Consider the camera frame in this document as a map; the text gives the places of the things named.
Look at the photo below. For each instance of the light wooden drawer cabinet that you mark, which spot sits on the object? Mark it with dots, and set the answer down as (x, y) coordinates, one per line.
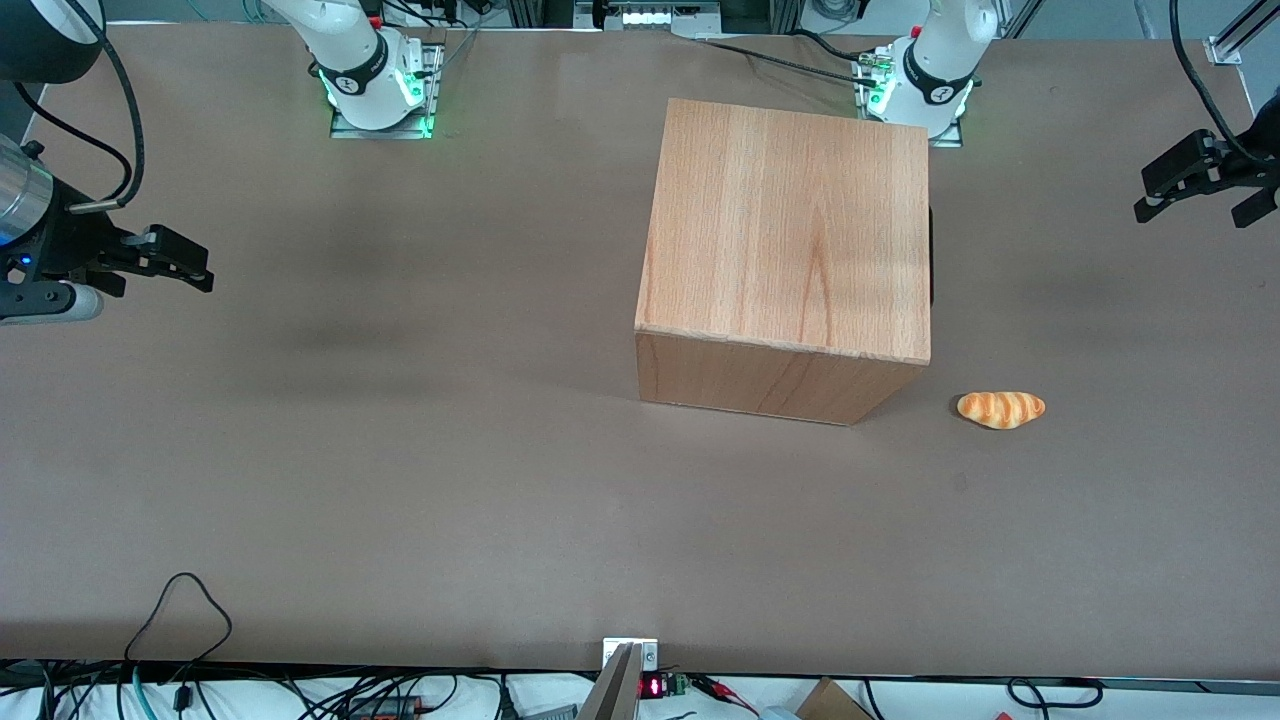
(790, 230)

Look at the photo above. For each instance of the aluminium frame profile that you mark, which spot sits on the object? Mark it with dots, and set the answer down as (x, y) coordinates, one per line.
(1240, 30)

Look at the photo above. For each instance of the white lit power strip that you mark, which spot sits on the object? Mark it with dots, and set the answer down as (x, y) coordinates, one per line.
(660, 16)

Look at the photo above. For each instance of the right Franka gripper body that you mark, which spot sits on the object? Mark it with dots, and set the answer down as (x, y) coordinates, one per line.
(68, 240)

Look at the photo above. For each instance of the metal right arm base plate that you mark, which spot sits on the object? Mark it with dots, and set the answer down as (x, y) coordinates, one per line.
(436, 95)

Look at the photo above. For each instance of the red black clip leads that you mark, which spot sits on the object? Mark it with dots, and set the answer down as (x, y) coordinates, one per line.
(725, 688)

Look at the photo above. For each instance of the brown cardboard piece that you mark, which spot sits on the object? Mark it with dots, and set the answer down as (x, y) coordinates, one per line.
(825, 702)

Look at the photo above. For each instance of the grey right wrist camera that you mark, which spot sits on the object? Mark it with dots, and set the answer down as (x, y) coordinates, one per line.
(80, 303)

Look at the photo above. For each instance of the orange striped toy bread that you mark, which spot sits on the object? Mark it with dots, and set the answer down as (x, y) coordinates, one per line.
(1000, 409)

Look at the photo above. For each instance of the left Franka gripper body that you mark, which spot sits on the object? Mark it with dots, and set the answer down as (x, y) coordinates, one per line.
(1243, 171)

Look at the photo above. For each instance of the orange black electronic device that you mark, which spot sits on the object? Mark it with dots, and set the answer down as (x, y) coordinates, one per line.
(385, 708)

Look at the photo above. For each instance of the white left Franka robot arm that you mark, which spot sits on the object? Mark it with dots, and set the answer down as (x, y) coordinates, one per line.
(935, 60)

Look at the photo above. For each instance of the aluminium camera mount bar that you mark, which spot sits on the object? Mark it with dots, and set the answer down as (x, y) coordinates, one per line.
(612, 690)

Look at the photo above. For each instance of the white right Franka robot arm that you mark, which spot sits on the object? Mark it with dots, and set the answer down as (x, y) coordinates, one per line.
(350, 55)

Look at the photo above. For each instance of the silver metal mounting bracket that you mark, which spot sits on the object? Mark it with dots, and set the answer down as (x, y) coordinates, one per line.
(648, 655)

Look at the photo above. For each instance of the red digit display module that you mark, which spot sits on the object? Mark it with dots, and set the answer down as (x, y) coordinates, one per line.
(655, 687)

